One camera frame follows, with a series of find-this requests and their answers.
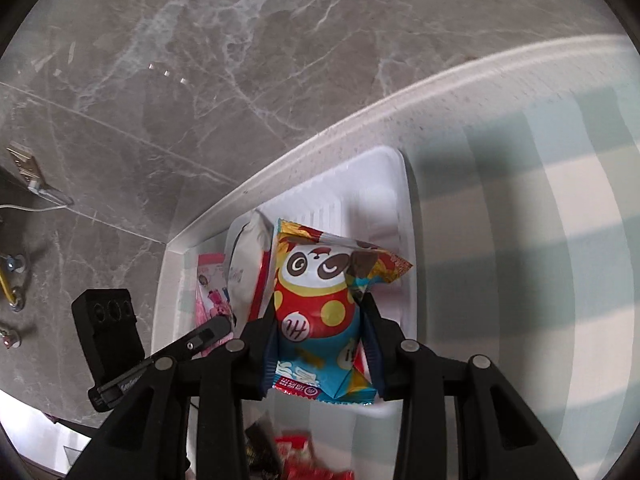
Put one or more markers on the gold wall socket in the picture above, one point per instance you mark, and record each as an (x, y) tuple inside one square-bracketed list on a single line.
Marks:
[(22, 165)]

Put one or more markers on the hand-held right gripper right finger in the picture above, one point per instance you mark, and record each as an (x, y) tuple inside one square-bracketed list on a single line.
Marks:
[(372, 355)]

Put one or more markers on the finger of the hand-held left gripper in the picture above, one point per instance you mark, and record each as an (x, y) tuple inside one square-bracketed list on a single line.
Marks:
[(200, 337)]

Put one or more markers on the green white checked tablecloth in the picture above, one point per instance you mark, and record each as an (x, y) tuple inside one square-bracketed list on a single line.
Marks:
[(500, 210)]

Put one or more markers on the panda print snack packet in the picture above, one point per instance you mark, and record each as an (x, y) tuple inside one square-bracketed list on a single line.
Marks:
[(320, 310)]

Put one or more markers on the pink snack packet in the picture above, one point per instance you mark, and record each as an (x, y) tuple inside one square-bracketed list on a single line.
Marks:
[(210, 280)]

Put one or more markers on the small red snack packet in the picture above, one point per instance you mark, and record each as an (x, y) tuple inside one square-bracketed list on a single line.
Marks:
[(295, 450)]

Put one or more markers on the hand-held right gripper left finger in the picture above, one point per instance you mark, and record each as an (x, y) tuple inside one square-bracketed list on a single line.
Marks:
[(270, 360)]

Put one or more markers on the small black snack packet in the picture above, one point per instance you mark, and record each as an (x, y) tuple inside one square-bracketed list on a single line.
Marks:
[(262, 447)]

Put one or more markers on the white plastic tray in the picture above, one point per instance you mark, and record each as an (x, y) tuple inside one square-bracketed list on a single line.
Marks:
[(380, 195)]

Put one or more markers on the white snack packet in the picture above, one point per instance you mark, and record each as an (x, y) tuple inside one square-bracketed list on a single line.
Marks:
[(245, 260)]

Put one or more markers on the metal wall fitting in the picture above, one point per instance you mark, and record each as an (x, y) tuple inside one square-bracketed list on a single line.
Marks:
[(10, 338)]

